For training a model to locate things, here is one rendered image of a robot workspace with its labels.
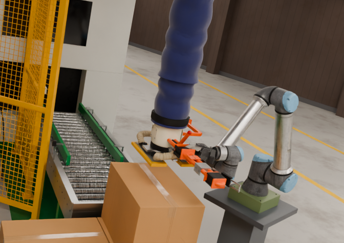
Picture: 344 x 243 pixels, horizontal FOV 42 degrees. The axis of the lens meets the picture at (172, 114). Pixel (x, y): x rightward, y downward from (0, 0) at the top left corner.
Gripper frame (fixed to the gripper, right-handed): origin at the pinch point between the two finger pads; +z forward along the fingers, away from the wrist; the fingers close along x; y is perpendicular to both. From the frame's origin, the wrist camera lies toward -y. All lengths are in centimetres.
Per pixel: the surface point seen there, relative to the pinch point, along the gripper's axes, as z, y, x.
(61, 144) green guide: 30, 159, -60
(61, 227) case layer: 50, 44, -70
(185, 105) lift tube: -2.9, 18.1, 21.9
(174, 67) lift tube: 8.4, 18.6, 42.9
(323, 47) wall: -731, 694, 27
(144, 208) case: 20.2, -4.0, -30.9
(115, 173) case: 22, 42, -32
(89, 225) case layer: 32, 45, -70
